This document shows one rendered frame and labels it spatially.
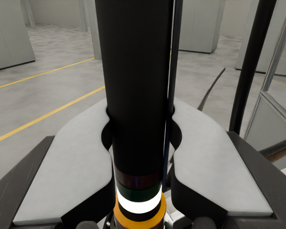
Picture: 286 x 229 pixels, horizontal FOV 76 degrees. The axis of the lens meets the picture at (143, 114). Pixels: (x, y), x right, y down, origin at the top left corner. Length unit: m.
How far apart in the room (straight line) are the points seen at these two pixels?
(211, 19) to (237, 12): 5.11
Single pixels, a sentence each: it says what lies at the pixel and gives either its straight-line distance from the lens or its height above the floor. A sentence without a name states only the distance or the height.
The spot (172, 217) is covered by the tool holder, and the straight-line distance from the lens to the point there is 0.19.
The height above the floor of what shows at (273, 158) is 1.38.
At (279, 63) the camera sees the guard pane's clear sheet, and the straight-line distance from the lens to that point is 1.51.
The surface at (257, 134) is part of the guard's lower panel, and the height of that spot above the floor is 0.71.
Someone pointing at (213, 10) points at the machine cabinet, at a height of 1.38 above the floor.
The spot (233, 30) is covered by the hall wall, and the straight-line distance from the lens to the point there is 12.28.
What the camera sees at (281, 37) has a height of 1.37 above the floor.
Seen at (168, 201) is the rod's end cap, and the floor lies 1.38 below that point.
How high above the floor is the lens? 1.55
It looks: 31 degrees down
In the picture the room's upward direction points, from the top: straight up
